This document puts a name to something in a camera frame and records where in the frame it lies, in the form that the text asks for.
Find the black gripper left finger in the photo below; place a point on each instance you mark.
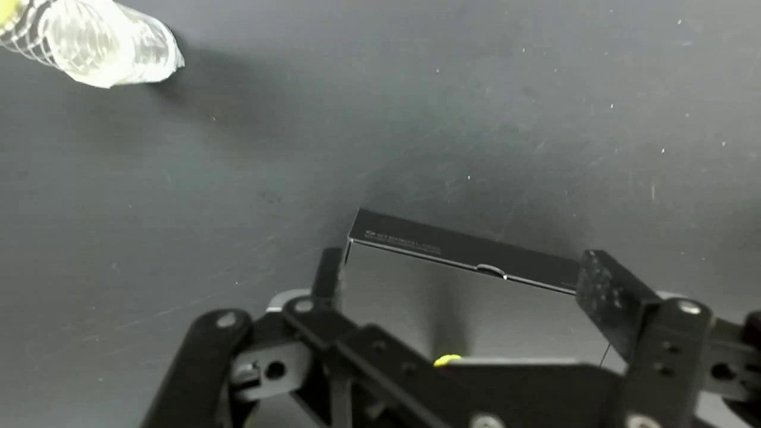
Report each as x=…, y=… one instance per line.
x=238, y=372

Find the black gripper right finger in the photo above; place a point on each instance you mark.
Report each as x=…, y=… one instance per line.
x=667, y=358

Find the black box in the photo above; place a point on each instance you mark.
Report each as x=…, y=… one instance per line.
x=411, y=294

